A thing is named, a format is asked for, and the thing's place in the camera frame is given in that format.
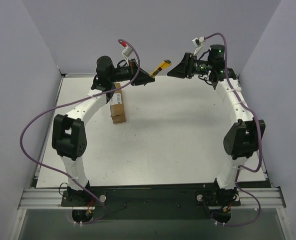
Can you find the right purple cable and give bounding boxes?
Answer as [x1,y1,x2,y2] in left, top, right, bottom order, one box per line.
[204,32,263,227]

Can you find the aluminium frame rail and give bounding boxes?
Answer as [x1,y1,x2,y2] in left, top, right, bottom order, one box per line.
[18,188,286,210]

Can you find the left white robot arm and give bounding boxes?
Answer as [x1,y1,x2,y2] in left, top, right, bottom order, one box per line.
[52,55,155,206]

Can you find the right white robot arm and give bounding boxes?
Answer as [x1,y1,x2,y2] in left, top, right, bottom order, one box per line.
[167,44,266,195]

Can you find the purple cable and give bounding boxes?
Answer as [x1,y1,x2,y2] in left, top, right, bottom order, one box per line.
[20,38,141,224]
[204,32,263,227]

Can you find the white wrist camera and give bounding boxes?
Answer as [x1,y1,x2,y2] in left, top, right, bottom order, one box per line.
[192,36,205,56]
[121,41,133,58]

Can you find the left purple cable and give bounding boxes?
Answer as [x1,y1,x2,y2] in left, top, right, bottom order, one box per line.
[20,38,141,224]

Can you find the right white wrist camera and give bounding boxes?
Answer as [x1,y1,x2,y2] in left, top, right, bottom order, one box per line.
[192,36,205,56]

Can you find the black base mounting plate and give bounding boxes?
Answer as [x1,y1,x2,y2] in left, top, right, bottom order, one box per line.
[61,183,241,221]

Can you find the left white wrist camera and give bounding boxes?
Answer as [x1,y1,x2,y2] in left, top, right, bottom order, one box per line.
[121,41,133,58]

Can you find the brown cardboard express box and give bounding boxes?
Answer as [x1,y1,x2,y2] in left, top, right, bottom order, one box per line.
[110,89,126,124]

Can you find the yellow utility knife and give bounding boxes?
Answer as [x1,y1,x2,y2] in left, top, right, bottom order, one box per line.
[149,59,172,78]

